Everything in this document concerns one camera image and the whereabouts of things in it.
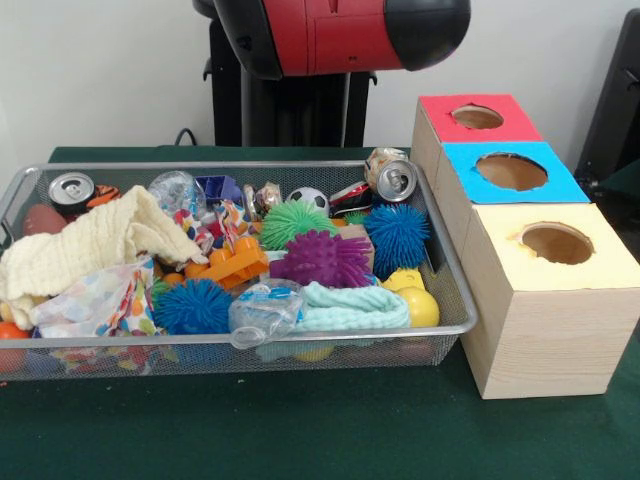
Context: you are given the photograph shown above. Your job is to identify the clear mesh bin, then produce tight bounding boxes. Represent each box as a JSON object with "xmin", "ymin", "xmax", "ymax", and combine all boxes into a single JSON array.
[{"xmin": 0, "ymin": 159, "xmax": 479, "ymax": 384}]

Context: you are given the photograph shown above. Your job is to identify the wooden box with three holes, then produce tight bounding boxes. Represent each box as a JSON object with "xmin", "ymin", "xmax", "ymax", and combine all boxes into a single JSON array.
[{"xmin": 410, "ymin": 93, "xmax": 640, "ymax": 400}]

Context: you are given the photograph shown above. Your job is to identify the purple spiky ball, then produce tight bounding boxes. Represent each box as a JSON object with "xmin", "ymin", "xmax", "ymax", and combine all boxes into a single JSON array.
[{"xmin": 268, "ymin": 229, "xmax": 375, "ymax": 290}]

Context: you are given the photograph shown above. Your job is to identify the green spiky ball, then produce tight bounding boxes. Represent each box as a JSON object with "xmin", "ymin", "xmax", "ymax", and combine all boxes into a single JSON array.
[{"xmin": 258, "ymin": 200, "xmax": 341, "ymax": 253}]

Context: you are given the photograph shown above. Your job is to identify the small soccer ball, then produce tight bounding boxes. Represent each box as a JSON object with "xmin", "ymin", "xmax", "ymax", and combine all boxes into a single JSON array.
[{"xmin": 285, "ymin": 186, "xmax": 331, "ymax": 217}]

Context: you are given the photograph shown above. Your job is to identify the mint green cloth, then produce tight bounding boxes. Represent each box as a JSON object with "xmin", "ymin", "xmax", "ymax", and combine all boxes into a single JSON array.
[{"xmin": 297, "ymin": 281, "xmax": 412, "ymax": 331}]

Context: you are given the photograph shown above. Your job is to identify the blue spiky ball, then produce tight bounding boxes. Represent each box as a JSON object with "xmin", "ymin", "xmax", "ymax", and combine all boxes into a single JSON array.
[
  {"xmin": 152, "ymin": 278, "xmax": 235, "ymax": 336},
  {"xmin": 362, "ymin": 202, "xmax": 432, "ymax": 281}
]

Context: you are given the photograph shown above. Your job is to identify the crushed clear plastic bottle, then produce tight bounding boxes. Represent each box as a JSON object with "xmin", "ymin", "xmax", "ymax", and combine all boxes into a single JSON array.
[{"xmin": 228, "ymin": 278, "xmax": 306, "ymax": 350}]

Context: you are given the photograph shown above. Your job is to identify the crushed drink can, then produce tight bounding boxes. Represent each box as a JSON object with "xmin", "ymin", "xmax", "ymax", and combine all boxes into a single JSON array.
[{"xmin": 363, "ymin": 146, "xmax": 419, "ymax": 203}]

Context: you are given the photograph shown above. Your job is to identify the yellow ball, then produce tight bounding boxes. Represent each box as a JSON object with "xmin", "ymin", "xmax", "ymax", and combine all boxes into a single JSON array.
[{"xmin": 397, "ymin": 287, "xmax": 441, "ymax": 329}]

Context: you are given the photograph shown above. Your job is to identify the dark green table cloth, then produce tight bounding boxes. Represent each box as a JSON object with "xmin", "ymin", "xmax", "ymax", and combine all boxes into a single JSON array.
[
  {"xmin": 597, "ymin": 159, "xmax": 640, "ymax": 194},
  {"xmin": 0, "ymin": 144, "xmax": 640, "ymax": 480}
]

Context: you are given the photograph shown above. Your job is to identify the cream cloth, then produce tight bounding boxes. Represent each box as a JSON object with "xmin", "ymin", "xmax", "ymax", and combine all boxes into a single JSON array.
[{"xmin": 0, "ymin": 184, "xmax": 210, "ymax": 331}]

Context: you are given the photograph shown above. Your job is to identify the black stand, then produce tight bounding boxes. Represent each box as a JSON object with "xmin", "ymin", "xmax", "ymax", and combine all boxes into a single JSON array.
[{"xmin": 574, "ymin": 7, "xmax": 640, "ymax": 186}]

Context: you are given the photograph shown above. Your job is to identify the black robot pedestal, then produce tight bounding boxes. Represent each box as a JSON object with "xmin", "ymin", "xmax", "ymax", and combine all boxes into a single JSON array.
[{"xmin": 192, "ymin": 0, "xmax": 379, "ymax": 148}]

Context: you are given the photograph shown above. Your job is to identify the black cable loop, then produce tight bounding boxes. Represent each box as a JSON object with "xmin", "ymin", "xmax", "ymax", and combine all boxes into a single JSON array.
[{"xmin": 174, "ymin": 128, "xmax": 216, "ymax": 147}]

